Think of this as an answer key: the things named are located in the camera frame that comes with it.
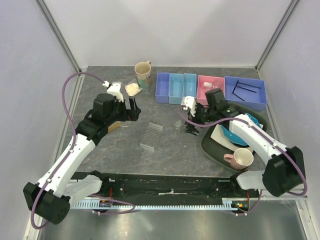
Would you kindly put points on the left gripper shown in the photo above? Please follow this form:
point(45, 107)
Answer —
point(131, 114)

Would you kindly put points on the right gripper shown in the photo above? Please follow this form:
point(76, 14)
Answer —
point(195, 118)

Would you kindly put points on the glass flask with stopper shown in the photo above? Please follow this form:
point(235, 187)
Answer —
point(213, 85)

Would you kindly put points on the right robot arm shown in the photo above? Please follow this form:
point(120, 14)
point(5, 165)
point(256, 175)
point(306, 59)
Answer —
point(284, 167)

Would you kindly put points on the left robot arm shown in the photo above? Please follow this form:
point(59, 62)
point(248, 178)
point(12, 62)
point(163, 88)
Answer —
point(51, 197)

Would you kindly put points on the bag of white powder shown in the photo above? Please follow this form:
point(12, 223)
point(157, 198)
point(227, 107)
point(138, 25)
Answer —
point(132, 88)

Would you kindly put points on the dark green tray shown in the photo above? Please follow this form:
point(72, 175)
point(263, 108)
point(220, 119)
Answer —
point(215, 152)

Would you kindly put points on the clear test tube rack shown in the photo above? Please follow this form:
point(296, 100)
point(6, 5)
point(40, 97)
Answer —
point(151, 136)

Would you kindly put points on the light blue bin left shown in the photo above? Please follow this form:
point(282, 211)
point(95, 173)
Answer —
point(175, 88)

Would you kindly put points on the light blue bin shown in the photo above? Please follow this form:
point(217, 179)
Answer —
point(189, 84)
point(175, 88)

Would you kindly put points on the blue dotted plate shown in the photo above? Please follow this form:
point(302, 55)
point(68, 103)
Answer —
point(236, 140)

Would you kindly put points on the purple bin leftmost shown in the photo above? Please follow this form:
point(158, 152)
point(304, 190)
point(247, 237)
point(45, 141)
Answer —
point(162, 87)

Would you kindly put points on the pink bin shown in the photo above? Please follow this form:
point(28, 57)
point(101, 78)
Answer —
point(201, 91)

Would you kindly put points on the light blue bin right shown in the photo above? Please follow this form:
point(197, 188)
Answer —
point(189, 84)

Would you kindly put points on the beige cartoon mug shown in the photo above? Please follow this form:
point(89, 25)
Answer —
point(143, 74)

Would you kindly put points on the pink mug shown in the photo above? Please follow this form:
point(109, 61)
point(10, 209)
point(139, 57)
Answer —
point(240, 159)

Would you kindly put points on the large purple bin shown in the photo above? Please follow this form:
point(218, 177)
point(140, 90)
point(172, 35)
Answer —
point(254, 101)

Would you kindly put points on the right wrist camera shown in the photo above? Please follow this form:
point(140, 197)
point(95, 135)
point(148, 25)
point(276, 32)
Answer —
point(188, 103)

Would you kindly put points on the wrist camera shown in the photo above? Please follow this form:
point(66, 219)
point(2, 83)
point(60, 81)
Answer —
point(188, 103)
point(114, 89)

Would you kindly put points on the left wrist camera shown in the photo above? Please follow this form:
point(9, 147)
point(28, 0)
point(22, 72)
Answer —
point(114, 89)

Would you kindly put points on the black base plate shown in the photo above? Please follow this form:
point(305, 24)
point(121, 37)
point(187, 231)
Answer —
point(166, 189)

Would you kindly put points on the light blue cable duct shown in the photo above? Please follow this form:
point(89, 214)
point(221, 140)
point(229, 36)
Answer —
point(99, 204)

